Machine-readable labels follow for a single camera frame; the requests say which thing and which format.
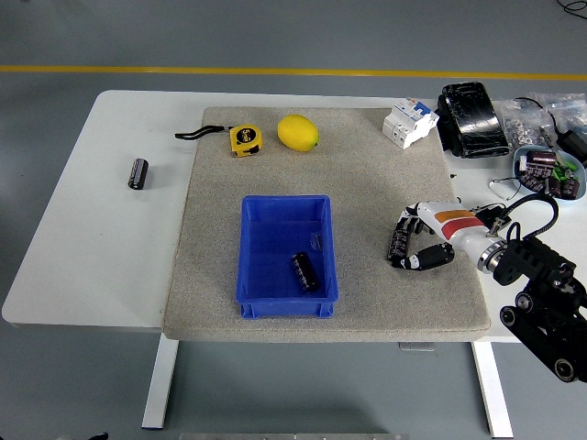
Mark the small green parts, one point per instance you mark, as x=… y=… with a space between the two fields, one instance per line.
x=562 y=170

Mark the clear plastic bag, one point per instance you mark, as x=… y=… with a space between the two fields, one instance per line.
x=568 y=107

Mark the light blue bowl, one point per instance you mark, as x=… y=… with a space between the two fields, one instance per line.
x=520 y=158

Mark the grey-brown felt mat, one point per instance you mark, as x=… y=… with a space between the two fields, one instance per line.
x=367 y=183

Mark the white blue circuit breaker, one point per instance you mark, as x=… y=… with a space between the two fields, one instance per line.
x=408 y=123

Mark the black wrapped pack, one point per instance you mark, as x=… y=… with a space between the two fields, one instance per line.
x=472 y=119

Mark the yellow lemon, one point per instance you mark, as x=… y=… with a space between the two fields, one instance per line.
x=297 y=132

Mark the clear bag of washers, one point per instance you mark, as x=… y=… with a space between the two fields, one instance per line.
x=523 y=126

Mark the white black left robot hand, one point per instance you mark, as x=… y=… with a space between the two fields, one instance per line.
x=94 y=436

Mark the grey under-table bracket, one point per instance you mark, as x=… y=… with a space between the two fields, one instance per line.
x=416 y=346

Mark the white table leg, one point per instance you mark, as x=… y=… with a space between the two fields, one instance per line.
x=160 y=380
x=493 y=389

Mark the blue plastic box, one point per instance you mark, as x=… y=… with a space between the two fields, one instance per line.
x=270 y=247

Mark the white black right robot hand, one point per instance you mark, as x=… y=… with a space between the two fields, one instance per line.
x=454 y=222

